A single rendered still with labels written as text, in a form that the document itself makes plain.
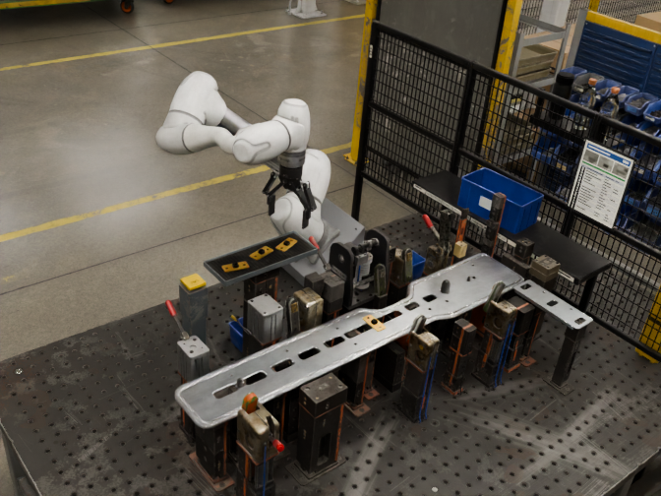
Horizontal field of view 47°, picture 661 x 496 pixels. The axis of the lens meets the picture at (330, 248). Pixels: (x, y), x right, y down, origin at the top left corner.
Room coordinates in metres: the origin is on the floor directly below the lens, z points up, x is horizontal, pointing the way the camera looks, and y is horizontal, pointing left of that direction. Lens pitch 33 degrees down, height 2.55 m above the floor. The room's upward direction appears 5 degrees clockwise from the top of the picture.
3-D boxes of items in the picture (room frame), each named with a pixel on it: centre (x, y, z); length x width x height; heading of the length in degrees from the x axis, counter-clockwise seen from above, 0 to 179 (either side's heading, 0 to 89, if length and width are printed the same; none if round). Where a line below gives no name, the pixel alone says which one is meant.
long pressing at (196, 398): (1.97, -0.16, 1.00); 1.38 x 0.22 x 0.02; 131
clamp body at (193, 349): (1.72, 0.38, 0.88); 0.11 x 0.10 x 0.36; 41
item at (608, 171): (2.59, -1.00, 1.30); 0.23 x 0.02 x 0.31; 41
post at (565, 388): (2.12, -0.88, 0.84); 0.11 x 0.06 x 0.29; 41
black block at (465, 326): (2.04, -0.49, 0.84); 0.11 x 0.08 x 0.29; 41
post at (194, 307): (1.92, 0.42, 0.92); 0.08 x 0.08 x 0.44; 41
